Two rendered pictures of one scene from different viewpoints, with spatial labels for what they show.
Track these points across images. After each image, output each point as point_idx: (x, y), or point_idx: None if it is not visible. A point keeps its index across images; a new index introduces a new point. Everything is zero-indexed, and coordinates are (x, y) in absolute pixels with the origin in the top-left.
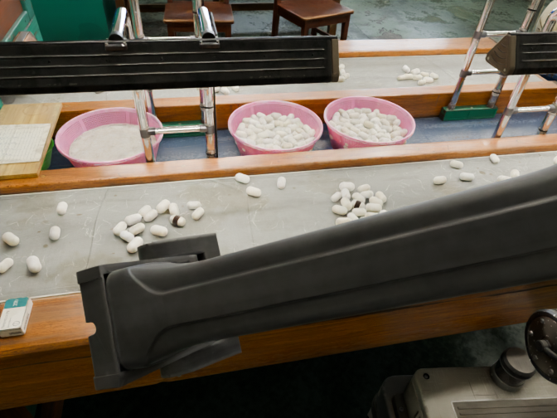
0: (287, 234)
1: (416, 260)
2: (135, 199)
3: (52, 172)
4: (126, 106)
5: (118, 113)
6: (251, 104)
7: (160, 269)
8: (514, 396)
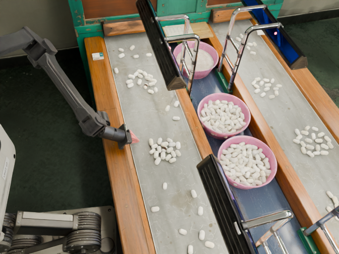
0: (143, 122)
1: None
2: (158, 73)
3: None
4: (220, 55)
5: (215, 55)
6: (240, 101)
7: (18, 31)
8: (98, 250)
